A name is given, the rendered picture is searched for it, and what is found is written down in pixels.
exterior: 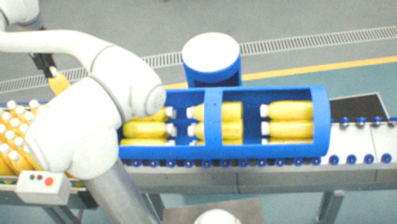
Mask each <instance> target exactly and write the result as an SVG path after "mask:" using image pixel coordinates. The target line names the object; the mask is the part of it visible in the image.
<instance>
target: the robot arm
mask: <svg viewBox="0 0 397 224"><path fill-rule="evenodd" d="M12 23H15V24H16V25H17V29H18V30H19V32H20V33H7V32H5V28H6V27H8V26H9V25H11V24H12ZM43 23H44V21H43V17H42V16H41V12H40V9H39V6H38V0H0V51H3V52H27V53H29V55H30V57H31V58H32V60H33V61H34V63H35V66H36V67H37V68H38V70H42V71H43V73H44V75H45V77H46V78H53V74H52V72H51V70H50V68H51V67H54V68H55V69H57V66H56V64H55V61H54V60H53V58H52V55H53V53H54V52H55V53H62V54H69V55H72V56H74V57H76V58H77V59H78V60H79V62H81V63H82V64H83V67H84V68H86V70H87V72H88V73H89V75H88V76H86V78H84V79H82V80H81V81H80V82H77V83H76V84H73V85H71V86H69V87H68V88H67V89H65V90H64V91H63V92H62V93H61V94H59V95H57V96H56V97H55V98H54V99H53V100H51V102H49V103H47V104H46V105H45V106H44V107H43V108H42V109H41V110H40V111H39V112H38V114H37V115H36V116H35V117H34V119H33V120H32V121H31V123H30V125H29V126H28V128H27V130H26V136H25V143H26V147H27V148H28V150H29V151H30V154H31V155H32V157H33V158H34V160H35V161H36V163H38V165H39V167H40V168H42V169H43V170H44V171H47V172H52V173H54V174H59V173H62V172H63V171H67V172H69V173H70V174H71V175H72V176H74V177H76V178H78V179H81V180H82V181H83V183H84V185H85V186H86V188H87V189H88V190H89V191H90V193H91V195H92V196H93V197H94V199H95V201H96V202H97V203H98V205H99V207H100V209H101V210H102V211H103V212H104V214H105V215H106V216H107V218H108V220H109V221H110V222H111V223H112V224H159V223H157V221H156V219H155V218H154V216H153V214H152V213H151V212H150V209H149V207H148V205H147V204H146V202H145V200H144V199H143V198H142V196H141V195H140V192H139V191H138V190H137V188H136V185H135V184H134V182H133V180H132V179H131V177H130V175H129V174H128V172H127V171H126V169H125V167H124V166H123V163H122V162H121V159H120V157H119V156H118V149H119V146H118V136H117V132H116V130H117V129H118V128H119V127H121V126H122V125H123V124H125V123H126V122H127V121H129V120H130V119H132V118H134V117H138V118H148V117H151V116H153V115H154V114H155V113H157V112H158V111H159V110H160V109H161V108H162V107H163V105H164V101H165V98H166V92H165V89H164V87H163V85H162V81H161V80H160V78H159V77H158V76H157V74H156V72H155V71H154V70H153V69H152V68H151V67H150V66H149V65H148V64H147V63H146V62H144V61H143V60H141V59H140V58H139V57H138V56H137V55H134V54H133V53H132V52H130V51H128V50H124V49H123V48H121V47H120V46H118V45H114V44H112V43H109V42H105V41H103V40H101V39H99V38H95V37H94V36H91V35H87V34H86V33H80V32H77V31H73V30H47V28H44V25H43ZM43 53H44V54H43ZM46 63H47V64H46ZM194 224H242V223H241V222H240V221H239V220H238V219H237V218H235V217H234V216H233V215H232V214H230V213H229V212H227V211H225V210H223V209H214V210H209V211H206V212H205V213H203V215H201V216H199V217H198V219H197V220H196V221H195V222H194Z"/></svg>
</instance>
